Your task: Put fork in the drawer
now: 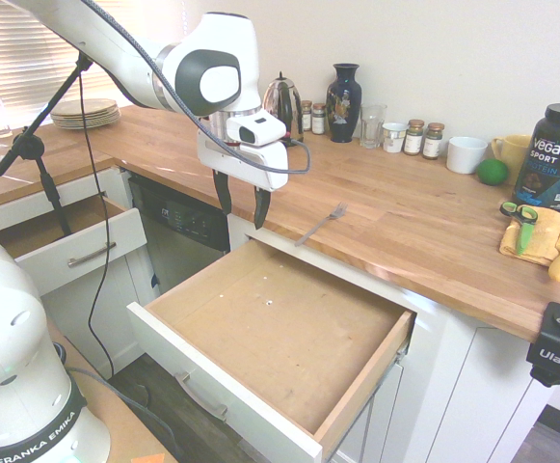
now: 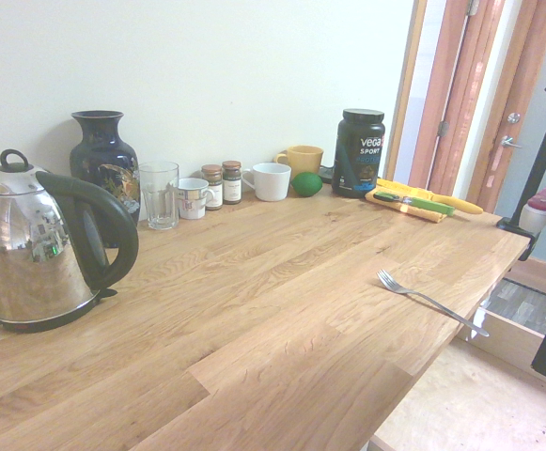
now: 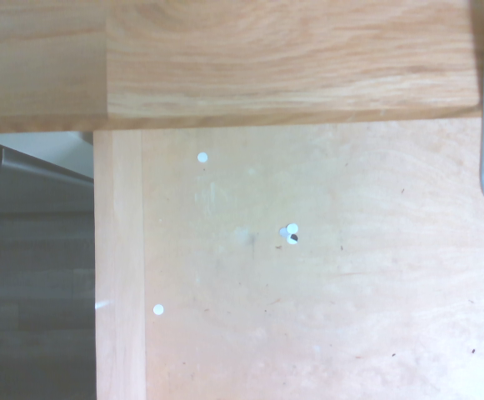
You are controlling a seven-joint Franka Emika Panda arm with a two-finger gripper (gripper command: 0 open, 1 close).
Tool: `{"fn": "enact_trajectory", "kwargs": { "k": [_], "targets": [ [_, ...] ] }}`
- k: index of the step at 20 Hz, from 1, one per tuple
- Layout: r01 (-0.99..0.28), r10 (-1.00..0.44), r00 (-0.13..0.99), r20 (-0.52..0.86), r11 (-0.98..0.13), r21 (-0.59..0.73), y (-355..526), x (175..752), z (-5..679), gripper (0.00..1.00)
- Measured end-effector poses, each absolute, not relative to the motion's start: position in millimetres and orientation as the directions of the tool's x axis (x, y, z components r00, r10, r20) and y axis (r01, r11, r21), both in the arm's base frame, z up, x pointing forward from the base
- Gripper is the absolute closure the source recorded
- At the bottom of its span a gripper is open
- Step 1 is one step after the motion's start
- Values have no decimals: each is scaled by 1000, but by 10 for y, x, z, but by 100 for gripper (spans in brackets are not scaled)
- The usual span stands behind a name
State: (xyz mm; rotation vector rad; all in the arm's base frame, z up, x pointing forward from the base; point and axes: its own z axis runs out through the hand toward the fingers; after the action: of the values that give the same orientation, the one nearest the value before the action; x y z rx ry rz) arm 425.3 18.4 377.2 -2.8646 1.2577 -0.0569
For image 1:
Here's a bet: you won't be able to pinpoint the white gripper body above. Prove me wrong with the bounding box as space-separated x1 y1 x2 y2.
196 127 290 193

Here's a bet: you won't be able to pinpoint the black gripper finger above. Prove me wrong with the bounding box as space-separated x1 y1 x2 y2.
213 169 233 215
253 185 272 231

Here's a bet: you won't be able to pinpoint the silver metal fork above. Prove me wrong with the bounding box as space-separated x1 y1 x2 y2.
294 201 350 248

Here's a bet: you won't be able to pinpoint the large open wooden drawer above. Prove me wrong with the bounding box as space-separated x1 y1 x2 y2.
125 239 418 459

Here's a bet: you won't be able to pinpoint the small open wooden drawer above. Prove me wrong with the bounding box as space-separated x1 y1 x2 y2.
0 192 148 298

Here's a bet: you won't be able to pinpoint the black steel dishwasher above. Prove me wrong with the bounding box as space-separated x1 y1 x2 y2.
127 173 233 300

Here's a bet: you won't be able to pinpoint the chrome electric kettle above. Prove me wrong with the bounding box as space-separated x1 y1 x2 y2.
261 70 306 147

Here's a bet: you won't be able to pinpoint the dark blue floral vase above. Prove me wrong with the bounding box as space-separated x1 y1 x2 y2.
325 63 363 145

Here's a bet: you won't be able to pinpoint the clear faceted glass tumbler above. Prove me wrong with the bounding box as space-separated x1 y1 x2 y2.
359 103 388 150

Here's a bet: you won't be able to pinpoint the small white labelled cup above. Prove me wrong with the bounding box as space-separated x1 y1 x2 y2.
381 122 410 154

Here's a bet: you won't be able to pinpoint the green spice jar brown lid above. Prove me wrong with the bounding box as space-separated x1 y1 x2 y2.
402 119 427 157

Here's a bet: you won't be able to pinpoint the stack of beige plates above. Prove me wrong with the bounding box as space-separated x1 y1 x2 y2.
49 97 122 131

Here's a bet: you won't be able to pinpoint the pale spice jar brown lid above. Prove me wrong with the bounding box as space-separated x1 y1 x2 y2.
421 122 446 161

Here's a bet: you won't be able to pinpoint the white mug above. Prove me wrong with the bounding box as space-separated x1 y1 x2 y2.
445 136 490 176

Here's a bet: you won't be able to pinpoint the green lime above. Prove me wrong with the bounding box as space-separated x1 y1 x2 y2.
475 158 510 186

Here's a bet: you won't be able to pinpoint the white base cabinet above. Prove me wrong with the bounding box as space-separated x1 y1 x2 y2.
227 211 560 463

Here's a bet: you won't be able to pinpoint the white window blinds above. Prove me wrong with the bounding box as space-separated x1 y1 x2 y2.
0 0 137 115

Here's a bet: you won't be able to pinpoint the yellow ceramic mug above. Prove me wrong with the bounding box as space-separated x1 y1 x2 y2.
490 134 534 181

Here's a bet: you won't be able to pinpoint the yellow folded cloth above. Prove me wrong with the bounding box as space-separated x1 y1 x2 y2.
497 207 560 279

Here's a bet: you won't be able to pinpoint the black Vega protein tub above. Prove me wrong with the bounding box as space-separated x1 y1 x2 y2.
511 102 560 214

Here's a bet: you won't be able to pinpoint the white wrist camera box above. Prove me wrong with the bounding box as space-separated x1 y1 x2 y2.
226 114 291 147

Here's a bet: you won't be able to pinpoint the thin black camera cable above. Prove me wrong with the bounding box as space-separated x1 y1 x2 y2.
77 71 118 382

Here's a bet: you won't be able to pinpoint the silver small drawer handle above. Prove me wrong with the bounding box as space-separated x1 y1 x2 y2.
67 240 118 269

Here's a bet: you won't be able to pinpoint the silver large drawer handle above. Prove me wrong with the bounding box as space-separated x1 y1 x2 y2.
173 371 229 421

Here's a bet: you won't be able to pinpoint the black camera boom stand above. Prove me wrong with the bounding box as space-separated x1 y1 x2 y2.
0 50 95 237

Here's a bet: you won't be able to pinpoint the dark cables at robot base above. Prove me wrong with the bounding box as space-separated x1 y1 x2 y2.
50 340 180 463

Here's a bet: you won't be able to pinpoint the green handled scissors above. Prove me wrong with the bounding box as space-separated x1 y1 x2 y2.
498 201 542 258

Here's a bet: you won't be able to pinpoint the black Ulanzi camera clamp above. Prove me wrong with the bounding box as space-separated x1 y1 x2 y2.
525 267 560 388

